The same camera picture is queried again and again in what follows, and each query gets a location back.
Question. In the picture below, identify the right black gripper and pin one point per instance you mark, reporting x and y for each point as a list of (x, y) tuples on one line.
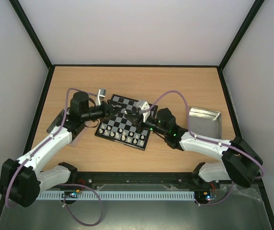
[(140, 119)]

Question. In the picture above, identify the light blue cable duct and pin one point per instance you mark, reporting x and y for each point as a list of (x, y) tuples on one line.
[(119, 195)]

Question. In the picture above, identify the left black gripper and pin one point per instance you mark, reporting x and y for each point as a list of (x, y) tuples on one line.
[(108, 109)]

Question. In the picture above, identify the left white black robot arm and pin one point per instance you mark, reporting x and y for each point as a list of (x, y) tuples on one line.
[(81, 107)]

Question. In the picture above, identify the right metal tray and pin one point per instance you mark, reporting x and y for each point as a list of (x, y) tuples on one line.
[(205, 122)]

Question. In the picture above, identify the metal tray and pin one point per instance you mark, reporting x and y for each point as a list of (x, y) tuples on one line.
[(71, 125), (205, 122)]

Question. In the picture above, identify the black and grey chessboard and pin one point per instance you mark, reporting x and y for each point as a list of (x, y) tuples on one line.
[(120, 122)]

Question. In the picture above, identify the black aluminium frame rail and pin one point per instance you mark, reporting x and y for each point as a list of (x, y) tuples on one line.
[(137, 178)]

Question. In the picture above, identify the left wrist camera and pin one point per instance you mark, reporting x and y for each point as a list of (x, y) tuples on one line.
[(100, 96)]

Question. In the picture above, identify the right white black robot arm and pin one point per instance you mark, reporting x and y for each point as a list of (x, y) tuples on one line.
[(237, 159)]

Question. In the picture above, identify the left metal tray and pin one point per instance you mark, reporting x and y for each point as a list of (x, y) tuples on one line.
[(71, 125)]

